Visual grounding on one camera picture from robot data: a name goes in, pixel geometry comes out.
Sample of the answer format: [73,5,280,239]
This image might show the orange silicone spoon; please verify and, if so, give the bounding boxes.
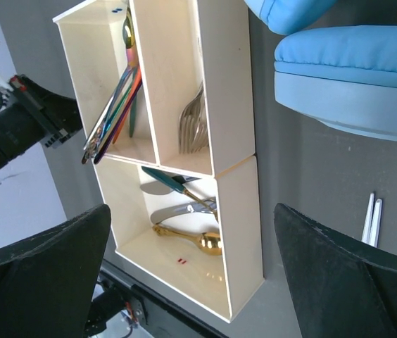
[112,65,142,144]

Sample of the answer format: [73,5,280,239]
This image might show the silver round ladle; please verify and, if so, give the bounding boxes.
[82,66,133,164]

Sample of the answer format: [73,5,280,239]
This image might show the light blue headphones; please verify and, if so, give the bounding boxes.
[247,1,397,142]

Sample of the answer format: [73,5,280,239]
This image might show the gold spoon teal handle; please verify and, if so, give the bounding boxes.
[141,166,218,218]

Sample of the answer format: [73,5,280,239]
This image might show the teal silicone spoon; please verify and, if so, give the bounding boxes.
[129,97,137,138]

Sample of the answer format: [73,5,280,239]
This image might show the ornate gold spoon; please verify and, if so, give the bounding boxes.
[152,225,223,256]

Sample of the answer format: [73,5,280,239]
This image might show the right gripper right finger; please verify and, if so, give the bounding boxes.
[274,204,397,337]

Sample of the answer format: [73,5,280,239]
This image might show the iridescent blue purple spoon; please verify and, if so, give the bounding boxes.
[93,109,124,165]

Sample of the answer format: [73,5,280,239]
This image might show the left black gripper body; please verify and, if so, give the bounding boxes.
[0,75,82,169]

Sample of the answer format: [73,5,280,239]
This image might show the dark teal handled knife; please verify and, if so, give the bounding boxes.
[171,175,199,184]

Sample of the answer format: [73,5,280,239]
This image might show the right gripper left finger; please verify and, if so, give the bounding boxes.
[0,204,111,337]

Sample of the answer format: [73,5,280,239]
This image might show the cream divided utensil box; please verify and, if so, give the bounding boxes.
[53,1,263,322]

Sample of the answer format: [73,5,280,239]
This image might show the silver fork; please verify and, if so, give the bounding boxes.
[178,83,209,154]

